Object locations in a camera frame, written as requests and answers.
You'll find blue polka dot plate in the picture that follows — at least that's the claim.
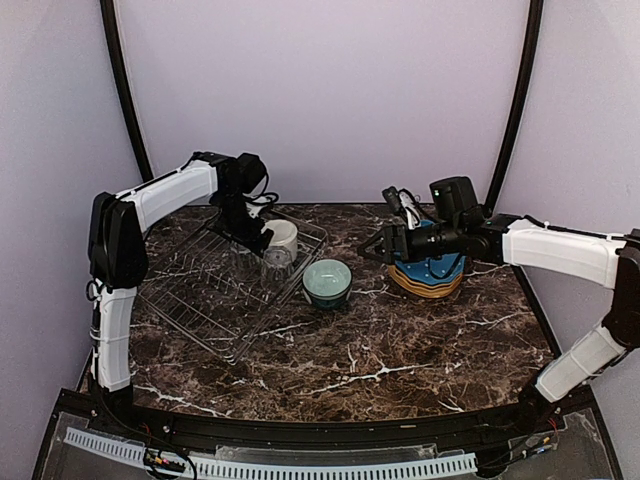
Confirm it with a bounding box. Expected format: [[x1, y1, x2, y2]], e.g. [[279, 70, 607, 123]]
[[388, 253, 466, 288]]

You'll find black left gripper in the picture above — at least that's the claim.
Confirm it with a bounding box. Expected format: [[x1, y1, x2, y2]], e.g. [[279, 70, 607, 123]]
[[214, 189, 275, 258]]

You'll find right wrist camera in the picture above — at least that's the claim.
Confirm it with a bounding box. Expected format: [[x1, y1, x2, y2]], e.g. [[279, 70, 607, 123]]
[[382, 186, 426, 230]]

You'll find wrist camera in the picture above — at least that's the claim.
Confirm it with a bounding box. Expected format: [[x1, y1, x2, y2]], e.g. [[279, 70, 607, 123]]
[[382, 186, 426, 230], [237, 152, 268, 194]]

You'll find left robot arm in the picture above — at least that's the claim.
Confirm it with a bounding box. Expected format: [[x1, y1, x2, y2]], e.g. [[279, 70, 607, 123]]
[[86, 152, 328, 396]]

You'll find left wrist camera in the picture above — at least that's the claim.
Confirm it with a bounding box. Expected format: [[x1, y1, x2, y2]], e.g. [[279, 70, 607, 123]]
[[237, 152, 268, 194]]

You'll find green ribbed ceramic bowl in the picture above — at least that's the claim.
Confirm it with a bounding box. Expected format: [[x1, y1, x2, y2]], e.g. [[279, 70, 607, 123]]
[[302, 259, 353, 310]]

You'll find white slotted cable duct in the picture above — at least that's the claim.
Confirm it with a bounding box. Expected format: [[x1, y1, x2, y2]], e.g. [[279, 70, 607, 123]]
[[63, 427, 477, 479]]

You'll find clear plastic tumbler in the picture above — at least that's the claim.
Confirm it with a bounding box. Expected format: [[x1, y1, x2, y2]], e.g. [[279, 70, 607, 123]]
[[261, 246, 293, 291]]

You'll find black aluminium front rail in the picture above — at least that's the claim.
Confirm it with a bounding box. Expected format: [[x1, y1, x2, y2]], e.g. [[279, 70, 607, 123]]
[[54, 384, 596, 456]]

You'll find wire dish rack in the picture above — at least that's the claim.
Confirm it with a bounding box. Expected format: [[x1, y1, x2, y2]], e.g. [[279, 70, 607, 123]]
[[134, 206, 328, 364]]

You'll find white ribbed ceramic mug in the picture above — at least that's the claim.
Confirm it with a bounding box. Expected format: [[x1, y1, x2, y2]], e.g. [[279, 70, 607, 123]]
[[263, 219, 298, 262]]

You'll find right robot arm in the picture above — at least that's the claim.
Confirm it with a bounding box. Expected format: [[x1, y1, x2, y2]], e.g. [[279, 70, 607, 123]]
[[358, 176, 639, 434]]

